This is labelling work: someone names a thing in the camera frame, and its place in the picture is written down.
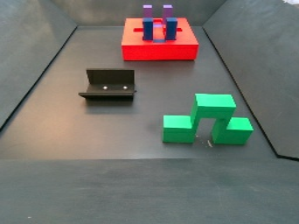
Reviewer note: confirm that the green arch-shaped block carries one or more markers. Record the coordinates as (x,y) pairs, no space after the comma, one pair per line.
(230,130)

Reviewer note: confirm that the dark blue U-shaped block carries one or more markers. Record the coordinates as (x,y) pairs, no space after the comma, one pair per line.
(147,29)

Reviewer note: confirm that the purple U-shaped block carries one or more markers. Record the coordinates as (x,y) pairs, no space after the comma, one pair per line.
(167,12)

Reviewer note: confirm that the black U-channel holder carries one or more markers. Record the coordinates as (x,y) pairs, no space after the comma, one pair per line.
(110,83)

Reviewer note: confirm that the red board with slots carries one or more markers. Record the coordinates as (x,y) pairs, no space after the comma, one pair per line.
(159,49)

